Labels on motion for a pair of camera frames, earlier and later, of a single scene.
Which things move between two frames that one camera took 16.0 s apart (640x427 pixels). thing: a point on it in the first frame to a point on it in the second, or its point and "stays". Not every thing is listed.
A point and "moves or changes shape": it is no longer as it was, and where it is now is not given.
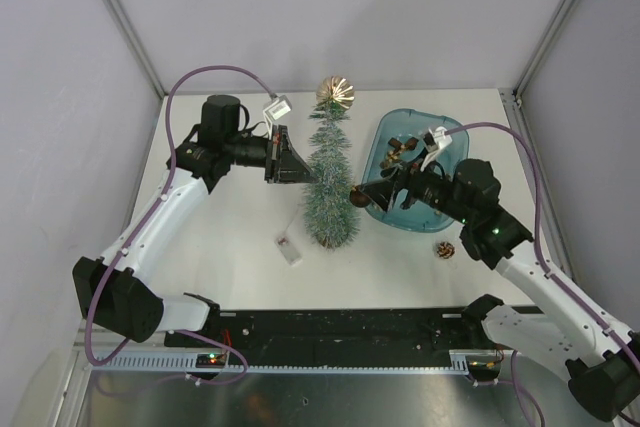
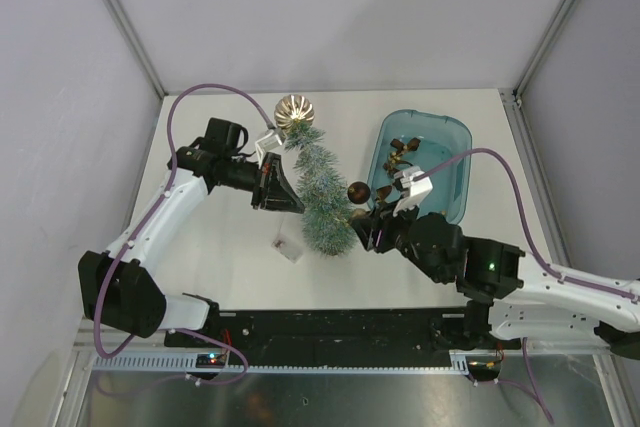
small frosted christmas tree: (330, 214) moves or changes shape
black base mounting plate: (300, 331) stays
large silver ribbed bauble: (336, 88) to (292, 110)
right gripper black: (408, 178) to (368, 228)
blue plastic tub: (399, 137) stays
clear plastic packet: (288, 251) stays
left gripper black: (282, 163) to (274, 193)
